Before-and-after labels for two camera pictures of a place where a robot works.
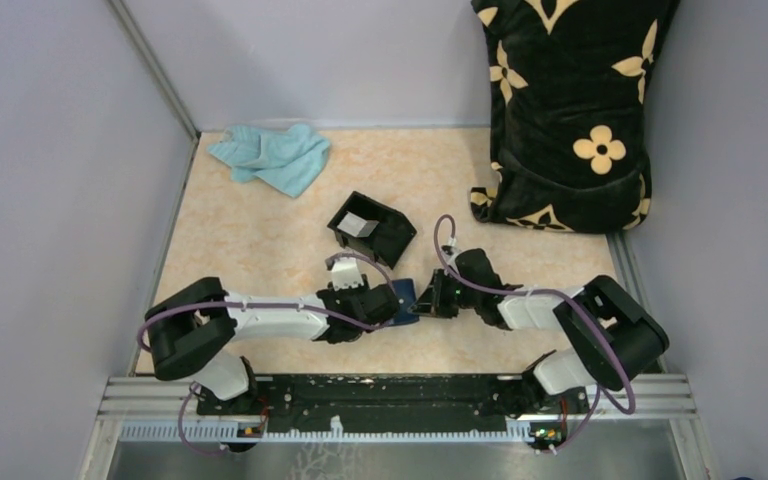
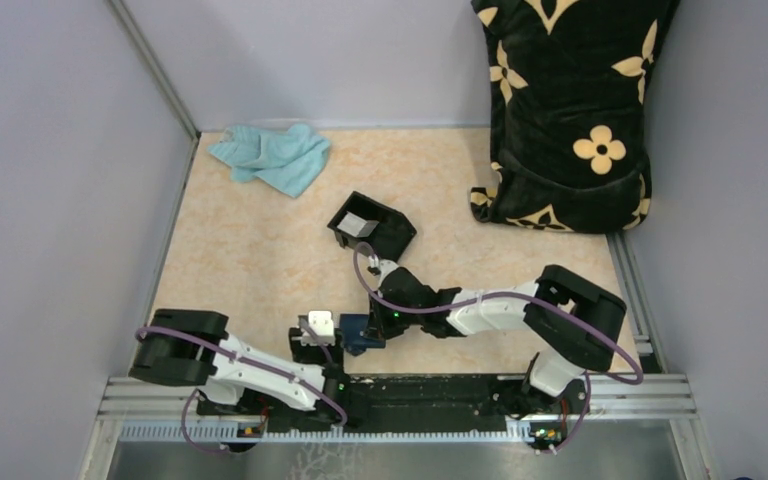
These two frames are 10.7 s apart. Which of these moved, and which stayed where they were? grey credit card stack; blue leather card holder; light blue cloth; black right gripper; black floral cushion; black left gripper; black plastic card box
Moved: blue leather card holder; black right gripper; black left gripper
Stayed: light blue cloth; black plastic card box; black floral cushion; grey credit card stack
